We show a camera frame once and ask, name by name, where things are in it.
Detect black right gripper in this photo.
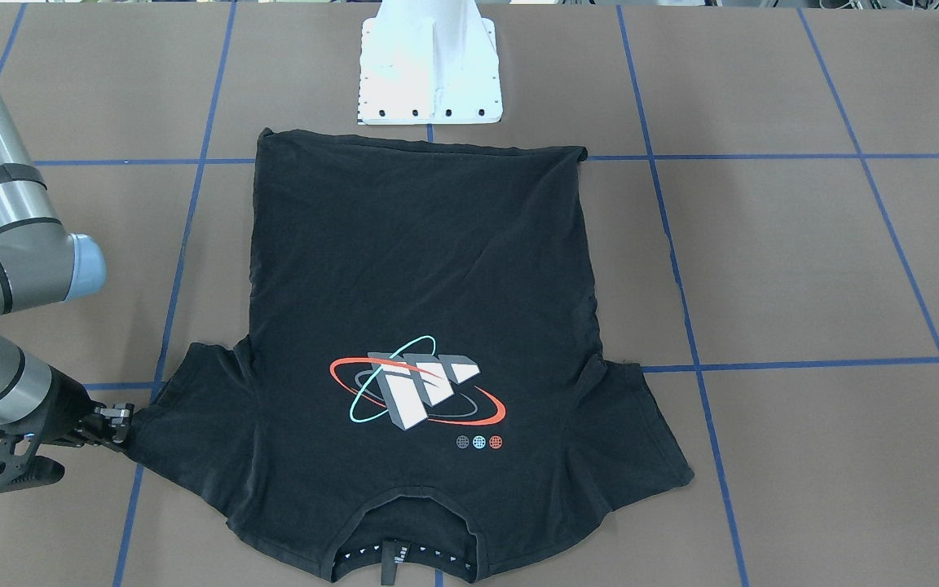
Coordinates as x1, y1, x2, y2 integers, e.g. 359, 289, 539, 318
38, 371, 134, 454

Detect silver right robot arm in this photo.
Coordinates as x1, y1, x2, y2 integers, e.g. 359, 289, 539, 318
0, 94, 115, 447

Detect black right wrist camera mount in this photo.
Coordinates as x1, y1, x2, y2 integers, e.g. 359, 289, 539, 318
0, 425, 66, 494

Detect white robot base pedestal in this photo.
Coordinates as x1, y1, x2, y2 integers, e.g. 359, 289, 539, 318
355, 1, 504, 126

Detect black graphic t-shirt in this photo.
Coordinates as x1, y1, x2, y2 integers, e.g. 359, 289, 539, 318
126, 129, 694, 586

